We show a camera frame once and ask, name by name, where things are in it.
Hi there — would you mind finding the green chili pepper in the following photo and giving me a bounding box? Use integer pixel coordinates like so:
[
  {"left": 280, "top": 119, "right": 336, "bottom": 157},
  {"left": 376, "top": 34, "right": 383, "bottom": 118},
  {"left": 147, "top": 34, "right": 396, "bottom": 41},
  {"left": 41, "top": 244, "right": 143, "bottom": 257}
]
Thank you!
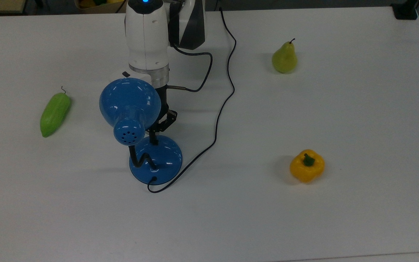
[{"left": 40, "top": 86, "right": 72, "bottom": 138}]

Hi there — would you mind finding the blue desk lamp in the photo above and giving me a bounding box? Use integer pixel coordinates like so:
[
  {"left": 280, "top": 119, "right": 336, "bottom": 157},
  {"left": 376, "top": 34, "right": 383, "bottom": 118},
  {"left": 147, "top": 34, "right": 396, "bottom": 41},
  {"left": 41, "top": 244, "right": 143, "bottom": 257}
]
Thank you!
[{"left": 99, "top": 78, "right": 183, "bottom": 184}]

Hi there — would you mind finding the green yellow pear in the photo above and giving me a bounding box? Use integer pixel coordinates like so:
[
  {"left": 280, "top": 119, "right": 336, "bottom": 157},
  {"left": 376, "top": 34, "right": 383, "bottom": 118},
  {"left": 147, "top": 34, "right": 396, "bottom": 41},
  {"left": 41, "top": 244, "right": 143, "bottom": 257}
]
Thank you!
[{"left": 271, "top": 38, "right": 298, "bottom": 74}]

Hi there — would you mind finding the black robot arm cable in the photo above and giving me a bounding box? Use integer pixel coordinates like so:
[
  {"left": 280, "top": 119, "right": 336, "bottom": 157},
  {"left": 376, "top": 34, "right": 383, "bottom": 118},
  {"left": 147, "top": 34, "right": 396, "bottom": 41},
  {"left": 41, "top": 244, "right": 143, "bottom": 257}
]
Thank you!
[{"left": 167, "top": 36, "right": 214, "bottom": 93}]

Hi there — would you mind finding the yellow bell pepper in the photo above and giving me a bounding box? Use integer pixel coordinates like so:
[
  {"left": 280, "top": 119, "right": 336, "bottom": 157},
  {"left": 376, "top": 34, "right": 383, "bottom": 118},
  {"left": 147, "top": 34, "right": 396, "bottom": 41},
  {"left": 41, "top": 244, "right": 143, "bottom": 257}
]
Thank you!
[{"left": 290, "top": 149, "right": 326, "bottom": 183}]

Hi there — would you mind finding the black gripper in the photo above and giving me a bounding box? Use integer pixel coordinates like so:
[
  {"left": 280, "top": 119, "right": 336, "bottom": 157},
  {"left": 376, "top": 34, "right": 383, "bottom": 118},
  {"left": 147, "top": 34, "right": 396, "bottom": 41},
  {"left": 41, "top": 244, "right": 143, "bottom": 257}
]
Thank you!
[{"left": 148, "top": 84, "right": 177, "bottom": 145}]

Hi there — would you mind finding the black clamp base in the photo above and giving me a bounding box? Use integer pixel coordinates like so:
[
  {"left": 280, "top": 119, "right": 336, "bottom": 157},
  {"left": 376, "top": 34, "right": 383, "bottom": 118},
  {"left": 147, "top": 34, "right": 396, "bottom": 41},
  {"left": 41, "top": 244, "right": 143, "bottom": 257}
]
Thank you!
[{"left": 391, "top": 0, "right": 419, "bottom": 20}]

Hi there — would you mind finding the black lamp power cable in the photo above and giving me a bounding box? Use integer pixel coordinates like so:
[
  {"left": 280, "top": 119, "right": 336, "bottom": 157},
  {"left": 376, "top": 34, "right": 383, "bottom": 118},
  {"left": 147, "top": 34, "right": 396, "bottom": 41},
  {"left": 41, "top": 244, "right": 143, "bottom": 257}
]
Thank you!
[{"left": 147, "top": 7, "right": 238, "bottom": 194}]

